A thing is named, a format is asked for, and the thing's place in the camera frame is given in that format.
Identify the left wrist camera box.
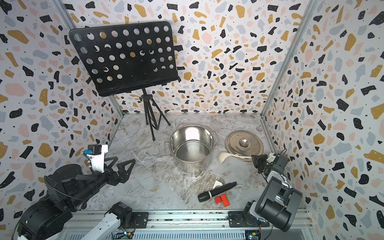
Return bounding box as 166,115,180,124
84,144,109,173

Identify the green circuit board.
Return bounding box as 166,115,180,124
245,230,261,240
115,230,135,240

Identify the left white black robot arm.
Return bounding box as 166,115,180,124
11,157,149,240

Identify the right green circuit board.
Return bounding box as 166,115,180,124
245,230,261,240

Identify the red toy brick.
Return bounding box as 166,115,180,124
215,194,230,207

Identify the black microphone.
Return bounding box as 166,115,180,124
198,182,237,203

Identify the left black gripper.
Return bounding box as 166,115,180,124
67,154,137,210

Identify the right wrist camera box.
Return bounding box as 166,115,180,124
267,153,278,163

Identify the cream toy brick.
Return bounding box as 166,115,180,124
213,180,223,189

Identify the stainless steel pot lid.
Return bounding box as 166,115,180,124
225,130,264,162

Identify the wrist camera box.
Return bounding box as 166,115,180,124
84,144,109,173
267,153,278,163

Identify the left green circuit board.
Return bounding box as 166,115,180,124
115,230,135,240

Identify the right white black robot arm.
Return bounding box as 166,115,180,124
228,154,303,232

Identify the black perforated music stand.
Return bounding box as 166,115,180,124
69,21,179,131

